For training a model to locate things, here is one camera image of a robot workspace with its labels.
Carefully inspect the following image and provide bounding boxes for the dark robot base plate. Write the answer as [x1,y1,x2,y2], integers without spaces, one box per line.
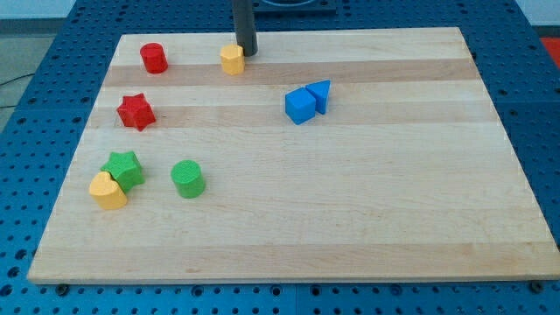
[252,0,338,15]

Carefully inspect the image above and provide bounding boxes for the blue cube block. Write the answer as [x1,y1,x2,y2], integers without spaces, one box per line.
[284,87,316,125]

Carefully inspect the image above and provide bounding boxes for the yellow heart block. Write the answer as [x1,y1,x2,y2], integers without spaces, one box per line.
[88,171,128,210]

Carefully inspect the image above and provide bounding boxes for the green cylinder block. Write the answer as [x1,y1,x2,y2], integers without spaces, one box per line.
[171,160,206,199]

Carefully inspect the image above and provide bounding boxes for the blue triangular prism block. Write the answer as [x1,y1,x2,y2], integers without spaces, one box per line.
[304,80,331,115]

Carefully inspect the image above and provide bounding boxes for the light wooden board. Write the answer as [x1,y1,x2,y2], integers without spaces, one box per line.
[28,27,559,284]

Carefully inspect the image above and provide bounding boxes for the yellow octagonal prism block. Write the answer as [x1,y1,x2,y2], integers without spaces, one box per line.
[220,44,245,75]

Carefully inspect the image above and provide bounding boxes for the black cable on floor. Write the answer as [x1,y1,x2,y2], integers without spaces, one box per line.
[0,72,35,109]

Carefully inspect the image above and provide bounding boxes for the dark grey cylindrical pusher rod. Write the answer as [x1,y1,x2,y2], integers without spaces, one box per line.
[232,0,258,57]

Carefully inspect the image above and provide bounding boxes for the green star block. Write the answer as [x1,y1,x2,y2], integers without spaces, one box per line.
[101,151,145,193]

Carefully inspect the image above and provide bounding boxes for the red cylinder block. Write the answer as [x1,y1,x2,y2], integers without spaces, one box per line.
[140,43,168,74]

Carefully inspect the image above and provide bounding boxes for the red star block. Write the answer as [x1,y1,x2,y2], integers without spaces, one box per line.
[116,93,157,131]

